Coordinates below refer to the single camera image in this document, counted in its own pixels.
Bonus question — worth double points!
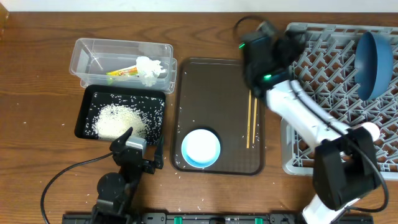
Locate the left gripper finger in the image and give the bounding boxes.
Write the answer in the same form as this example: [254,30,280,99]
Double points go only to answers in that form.
[110,127,133,149]
[154,135,164,169]

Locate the pile of rice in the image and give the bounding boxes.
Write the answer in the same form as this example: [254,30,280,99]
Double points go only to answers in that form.
[92,104,149,140]

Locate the light blue white bowl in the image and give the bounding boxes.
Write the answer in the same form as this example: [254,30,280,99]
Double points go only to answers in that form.
[181,129,221,169]

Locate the yellow green snack wrapper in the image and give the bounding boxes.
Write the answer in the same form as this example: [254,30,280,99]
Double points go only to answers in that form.
[106,65,138,77]

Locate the white tissue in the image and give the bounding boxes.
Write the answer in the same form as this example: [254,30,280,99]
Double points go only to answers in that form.
[136,56,166,87]

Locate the dark blue plate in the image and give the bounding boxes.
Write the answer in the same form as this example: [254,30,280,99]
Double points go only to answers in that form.
[354,32,393,101]

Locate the white cup pink inside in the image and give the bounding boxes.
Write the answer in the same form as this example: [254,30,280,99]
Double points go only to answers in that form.
[356,122,381,142]

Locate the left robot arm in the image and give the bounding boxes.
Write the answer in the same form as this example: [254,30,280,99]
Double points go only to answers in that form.
[90,128,164,224]

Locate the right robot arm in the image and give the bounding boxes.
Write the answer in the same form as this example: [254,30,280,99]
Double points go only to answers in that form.
[239,15,389,223]

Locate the grey dishwasher rack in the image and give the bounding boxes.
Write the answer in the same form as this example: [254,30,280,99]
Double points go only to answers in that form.
[287,22,397,180]

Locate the black plastic tray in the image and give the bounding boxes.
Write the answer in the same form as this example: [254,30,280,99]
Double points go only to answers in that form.
[74,85,165,145]

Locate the left wooden chopstick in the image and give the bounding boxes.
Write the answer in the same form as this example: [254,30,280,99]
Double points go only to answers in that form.
[246,90,252,149]

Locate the wooden chopstick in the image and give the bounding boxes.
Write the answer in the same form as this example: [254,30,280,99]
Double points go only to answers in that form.
[246,90,252,149]
[252,97,257,144]

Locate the right wooden chopstick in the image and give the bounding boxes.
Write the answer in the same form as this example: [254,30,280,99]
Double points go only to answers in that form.
[252,97,257,144]

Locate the brown serving tray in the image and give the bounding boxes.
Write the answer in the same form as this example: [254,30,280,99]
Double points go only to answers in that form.
[170,58,266,176]

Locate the clear plastic bin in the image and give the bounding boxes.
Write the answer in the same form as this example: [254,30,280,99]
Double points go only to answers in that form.
[69,38,177,94]

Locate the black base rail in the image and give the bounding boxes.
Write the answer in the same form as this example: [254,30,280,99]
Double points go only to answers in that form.
[61,212,374,224]

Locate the left black cable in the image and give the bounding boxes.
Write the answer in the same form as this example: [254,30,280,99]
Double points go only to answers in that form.
[40,151,114,224]

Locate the black cable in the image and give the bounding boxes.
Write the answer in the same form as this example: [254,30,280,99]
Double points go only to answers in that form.
[40,151,114,224]
[233,15,389,214]

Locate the right black cable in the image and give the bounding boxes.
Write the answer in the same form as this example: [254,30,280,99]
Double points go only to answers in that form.
[233,15,389,214]

